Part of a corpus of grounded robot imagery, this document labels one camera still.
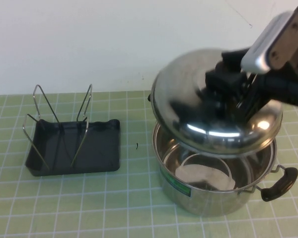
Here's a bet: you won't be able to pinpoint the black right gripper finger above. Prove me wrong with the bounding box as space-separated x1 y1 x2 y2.
205 66 241 86
221 47 249 66

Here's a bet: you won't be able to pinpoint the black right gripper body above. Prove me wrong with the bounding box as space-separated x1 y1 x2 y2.
237 66 298 119

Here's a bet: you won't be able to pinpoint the steel pot lid black knob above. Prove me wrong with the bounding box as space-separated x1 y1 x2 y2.
150 48 284 157

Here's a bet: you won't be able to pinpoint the green checked tablecloth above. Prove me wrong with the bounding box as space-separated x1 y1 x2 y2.
0 88 298 238

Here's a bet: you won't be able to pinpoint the stainless steel pot black handles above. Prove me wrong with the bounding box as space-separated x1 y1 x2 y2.
146 93 298 218

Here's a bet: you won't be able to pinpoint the dark tray wire lid rack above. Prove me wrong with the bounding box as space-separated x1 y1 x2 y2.
22 83 122 177

